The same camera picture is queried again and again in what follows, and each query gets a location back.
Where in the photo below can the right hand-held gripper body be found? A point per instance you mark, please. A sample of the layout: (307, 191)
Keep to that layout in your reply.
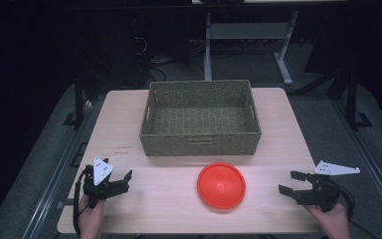
(318, 195)

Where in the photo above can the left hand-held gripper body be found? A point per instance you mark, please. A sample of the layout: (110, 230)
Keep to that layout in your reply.
(99, 191)

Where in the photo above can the person's left hand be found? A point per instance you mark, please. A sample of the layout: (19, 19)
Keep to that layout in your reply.
(91, 220)

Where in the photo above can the person's right hand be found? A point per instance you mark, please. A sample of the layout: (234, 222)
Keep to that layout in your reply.
(336, 224)

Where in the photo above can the orange round plate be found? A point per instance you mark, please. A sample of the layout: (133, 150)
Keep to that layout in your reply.
(221, 186)

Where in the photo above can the black metal stand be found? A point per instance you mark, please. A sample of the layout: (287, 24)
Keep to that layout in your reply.
(352, 99)
(78, 99)

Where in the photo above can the green woven basket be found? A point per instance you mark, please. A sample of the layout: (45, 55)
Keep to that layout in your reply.
(199, 119)

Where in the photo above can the metal floor rail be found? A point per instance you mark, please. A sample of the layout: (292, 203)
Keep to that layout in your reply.
(368, 159)
(59, 166)

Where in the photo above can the white metal desk frame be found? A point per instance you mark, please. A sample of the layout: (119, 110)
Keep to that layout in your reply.
(245, 31)

